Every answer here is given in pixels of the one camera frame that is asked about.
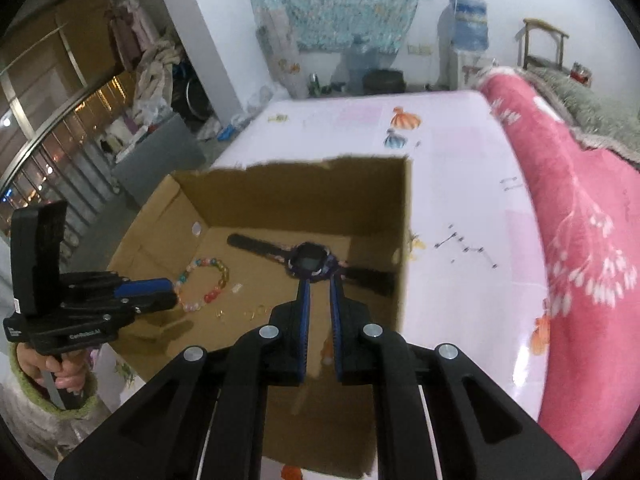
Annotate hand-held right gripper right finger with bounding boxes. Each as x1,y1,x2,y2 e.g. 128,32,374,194
327,275,583,480

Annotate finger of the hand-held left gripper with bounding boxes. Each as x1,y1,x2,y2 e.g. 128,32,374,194
60,271,176,306
102,292,179,318

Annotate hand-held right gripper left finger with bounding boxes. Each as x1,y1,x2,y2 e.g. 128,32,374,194
54,275,313,480

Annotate black smart watch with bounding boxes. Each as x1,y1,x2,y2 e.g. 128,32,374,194
227,232,396,297

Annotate multicolour beaded bracelet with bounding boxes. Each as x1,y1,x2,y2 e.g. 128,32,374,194
174,256,231,313

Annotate brown cardboard box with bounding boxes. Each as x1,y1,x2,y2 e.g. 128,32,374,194
106,156,413,478

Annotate person's left forearm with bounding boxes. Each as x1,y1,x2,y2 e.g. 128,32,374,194
0,355,108,461

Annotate person's left hand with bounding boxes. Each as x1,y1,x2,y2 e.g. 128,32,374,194
15,342,88,393

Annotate grey cabinet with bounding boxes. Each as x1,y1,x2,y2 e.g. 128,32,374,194
112,112,207,206

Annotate large glass window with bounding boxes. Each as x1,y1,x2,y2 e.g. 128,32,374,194
0,0,151,241

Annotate bicycle wheel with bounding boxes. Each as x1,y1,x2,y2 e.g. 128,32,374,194
185,72,218,123

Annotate pile of clothes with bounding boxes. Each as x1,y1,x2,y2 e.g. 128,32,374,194
132,42,188,133

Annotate hanging pink clothes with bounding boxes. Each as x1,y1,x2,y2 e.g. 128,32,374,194
105,0,156,71

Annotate pink floral blanket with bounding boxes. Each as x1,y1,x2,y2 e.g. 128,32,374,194
477,71,640,468

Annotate white water dispenser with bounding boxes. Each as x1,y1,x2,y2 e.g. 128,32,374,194
440,10,481,91

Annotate teal floral hanging cloth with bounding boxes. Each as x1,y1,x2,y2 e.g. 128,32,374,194
247,0,436,53

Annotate wooden chair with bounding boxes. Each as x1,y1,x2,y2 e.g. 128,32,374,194
515,17,571,71

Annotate grey fuzzy blanket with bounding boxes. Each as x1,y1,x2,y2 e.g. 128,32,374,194
520,67,640,161

